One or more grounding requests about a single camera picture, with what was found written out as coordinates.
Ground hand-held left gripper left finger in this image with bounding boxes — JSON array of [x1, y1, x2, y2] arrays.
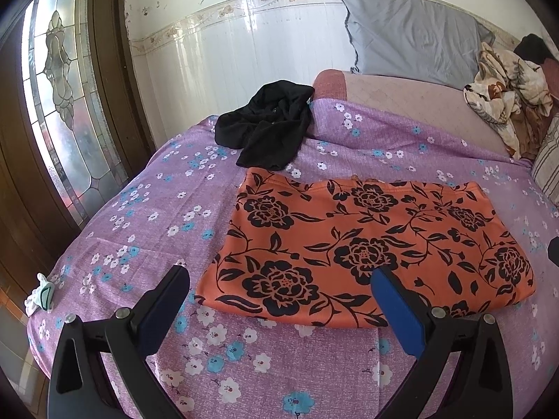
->
[[47, 264, 190, 419]]

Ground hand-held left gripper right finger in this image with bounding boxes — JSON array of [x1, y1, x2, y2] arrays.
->
[[370, 265, 514, 419]]

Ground orange black floral garment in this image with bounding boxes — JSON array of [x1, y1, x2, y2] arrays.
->
[[194, 168, 538, 329]]

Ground purple floral bed sheet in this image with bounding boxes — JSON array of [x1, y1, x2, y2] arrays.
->
[[26, 98, 559, 419]]

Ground striped floral pillow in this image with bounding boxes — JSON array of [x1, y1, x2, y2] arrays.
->
[[530, 113, 559, 206]]

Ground white green sock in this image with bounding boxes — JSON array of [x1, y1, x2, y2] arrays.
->
[[25, 273, 57, 317]]

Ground open wooden glazed door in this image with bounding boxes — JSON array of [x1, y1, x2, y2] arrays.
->
[[0, 209, 57, 402]]

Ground cream brown floral cloth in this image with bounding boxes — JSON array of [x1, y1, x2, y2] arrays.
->
[[464, 48, 555, 159]]

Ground black cloth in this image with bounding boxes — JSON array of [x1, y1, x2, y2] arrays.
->
[[514, 34, 552, 64]]

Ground pink beige blanket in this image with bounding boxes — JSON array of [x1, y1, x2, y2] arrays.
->
[[313, 57, 559, 161]]

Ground stained glass wooden door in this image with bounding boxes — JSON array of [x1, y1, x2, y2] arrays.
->
[[0, 0, 158, 254]]

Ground grey pillow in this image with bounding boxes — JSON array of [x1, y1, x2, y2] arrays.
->
[[335, 0, 496, 76]]

